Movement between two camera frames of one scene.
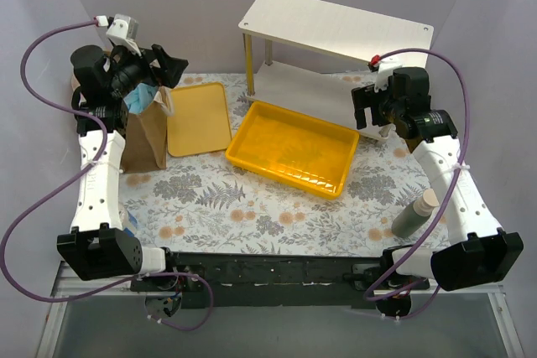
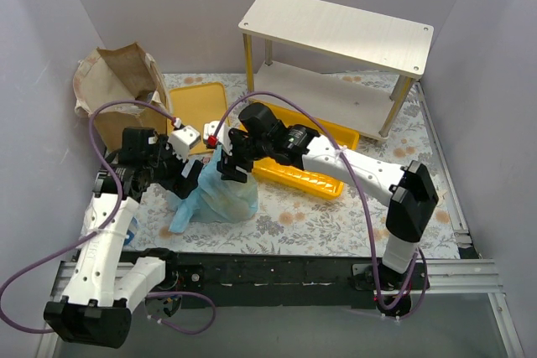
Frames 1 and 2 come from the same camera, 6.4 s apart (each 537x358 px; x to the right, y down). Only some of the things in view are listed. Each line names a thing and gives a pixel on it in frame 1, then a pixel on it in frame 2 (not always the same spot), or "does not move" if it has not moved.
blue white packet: (127, 221) does not move
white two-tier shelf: (332, 29) does not move
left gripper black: (148, 67) -> (185, 178)
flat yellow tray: (200, 122) does not move
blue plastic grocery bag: (141, 97) -> (215, 199)
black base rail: (276, 279) does not move
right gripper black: (373, 102) -> (232, 161)
